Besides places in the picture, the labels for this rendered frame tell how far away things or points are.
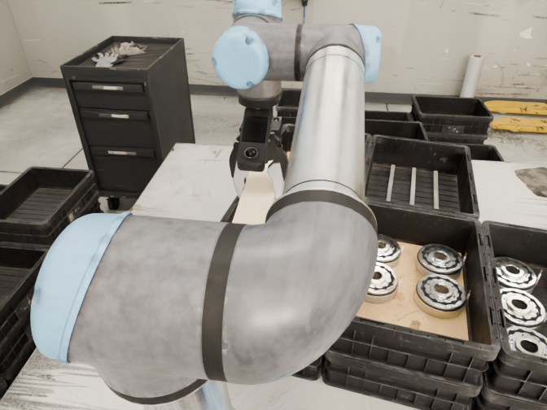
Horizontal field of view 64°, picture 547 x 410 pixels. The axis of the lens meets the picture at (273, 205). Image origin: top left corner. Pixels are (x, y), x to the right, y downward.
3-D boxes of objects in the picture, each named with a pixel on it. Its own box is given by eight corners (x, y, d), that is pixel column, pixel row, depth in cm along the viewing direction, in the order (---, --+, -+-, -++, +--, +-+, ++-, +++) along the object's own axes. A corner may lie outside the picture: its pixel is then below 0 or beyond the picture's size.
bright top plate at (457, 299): (463, 316, 89) (464, 313, 89) (413, 301, 93) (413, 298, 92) (466, 283, 97) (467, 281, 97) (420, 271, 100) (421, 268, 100)
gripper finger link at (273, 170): (295, 186, 88) (282, 146, 83) (292, 202, 83) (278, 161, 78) (280, 189, 89) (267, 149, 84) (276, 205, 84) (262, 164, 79)
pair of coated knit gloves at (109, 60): (112, 71, 217) (111, 64, 215) (77, 69, 219) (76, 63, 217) (132, 56, 237) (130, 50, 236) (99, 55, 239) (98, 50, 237)
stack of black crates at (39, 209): (76, 309, 183) (44, 224, 158) (10, 303, 186) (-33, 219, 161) (115, 248, 216) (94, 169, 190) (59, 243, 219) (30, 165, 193)
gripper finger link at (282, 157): (293, 176, 81) (281, 134, 77) (292, 180, 80) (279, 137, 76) (269, 181, 83) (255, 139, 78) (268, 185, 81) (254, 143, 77)
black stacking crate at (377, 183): (467, 255, 112) (479, 220, 105) (352, 234, 119) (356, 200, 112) (459, 178, 143) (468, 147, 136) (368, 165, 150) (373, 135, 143)
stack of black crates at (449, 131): (461, 163, 286) (480, 98, 260) (473, 187, 262) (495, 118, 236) (400, 159, 290) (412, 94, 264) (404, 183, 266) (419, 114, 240)
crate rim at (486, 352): (498, 363, 75) (502, 355, 73) (326, 324, 82) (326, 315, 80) (478, 226, 106) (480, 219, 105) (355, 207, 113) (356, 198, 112)
